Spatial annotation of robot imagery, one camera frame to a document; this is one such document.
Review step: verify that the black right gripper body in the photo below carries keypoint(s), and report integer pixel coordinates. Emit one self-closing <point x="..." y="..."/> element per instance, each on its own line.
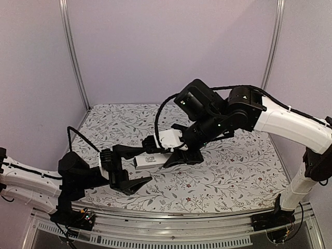
<point x="196" y="157"/>

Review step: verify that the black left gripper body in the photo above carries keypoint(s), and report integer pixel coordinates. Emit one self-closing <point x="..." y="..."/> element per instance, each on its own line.
<point x="116" y="175"/>

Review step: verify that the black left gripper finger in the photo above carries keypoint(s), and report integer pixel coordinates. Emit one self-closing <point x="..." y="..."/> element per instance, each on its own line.
<point x="131" y="186"/>
<point x="127" y="152"/>

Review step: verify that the white remote control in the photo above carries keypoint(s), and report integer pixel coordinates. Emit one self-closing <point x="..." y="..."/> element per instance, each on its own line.
<point x="148" y="161"/>

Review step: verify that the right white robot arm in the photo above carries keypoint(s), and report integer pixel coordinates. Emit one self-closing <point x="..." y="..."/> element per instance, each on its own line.
<point x="252" y="109"/>

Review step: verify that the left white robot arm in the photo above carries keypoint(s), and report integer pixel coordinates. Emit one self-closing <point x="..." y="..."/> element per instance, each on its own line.
<point x="54" y="191"/>

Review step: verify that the floral patterned table mat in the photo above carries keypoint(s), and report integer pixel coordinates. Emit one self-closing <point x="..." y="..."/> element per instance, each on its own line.
<point x="237" y="174"/>

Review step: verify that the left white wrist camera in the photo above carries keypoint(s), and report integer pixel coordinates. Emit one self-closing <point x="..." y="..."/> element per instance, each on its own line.
<point x="105" y="159"/>

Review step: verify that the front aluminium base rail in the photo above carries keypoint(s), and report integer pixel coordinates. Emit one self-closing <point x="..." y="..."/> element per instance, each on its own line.
<point x="120" y="228"/>

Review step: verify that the right aluminium frame post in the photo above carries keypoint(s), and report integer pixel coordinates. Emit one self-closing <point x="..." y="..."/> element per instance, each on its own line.
<point x="280" y="6"/>

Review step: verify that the aluminium frame post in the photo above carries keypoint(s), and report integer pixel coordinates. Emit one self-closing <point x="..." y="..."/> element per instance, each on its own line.
<point x="72" y="53"/>
<point x="280" y="6"/>

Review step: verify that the left aluminium frame post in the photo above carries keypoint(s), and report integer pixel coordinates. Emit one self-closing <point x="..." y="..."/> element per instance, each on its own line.
<point x="72" y="53"/>

